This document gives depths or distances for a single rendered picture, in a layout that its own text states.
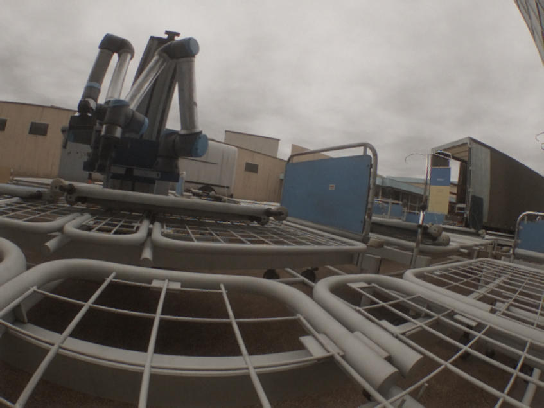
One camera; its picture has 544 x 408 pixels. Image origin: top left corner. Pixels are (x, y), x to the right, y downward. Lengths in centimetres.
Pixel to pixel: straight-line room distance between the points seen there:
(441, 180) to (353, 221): 972
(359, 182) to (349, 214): 15
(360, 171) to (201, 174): 765
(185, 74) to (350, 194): 108
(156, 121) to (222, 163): 709
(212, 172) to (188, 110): 723
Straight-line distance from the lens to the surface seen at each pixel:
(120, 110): 100
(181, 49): 139
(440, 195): 1054
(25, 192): 109
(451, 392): 108
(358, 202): 99
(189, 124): 139
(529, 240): 188
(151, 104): 183
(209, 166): 851
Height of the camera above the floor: 62
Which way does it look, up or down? 1 degrees down
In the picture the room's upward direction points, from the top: 8 degrees clockwise
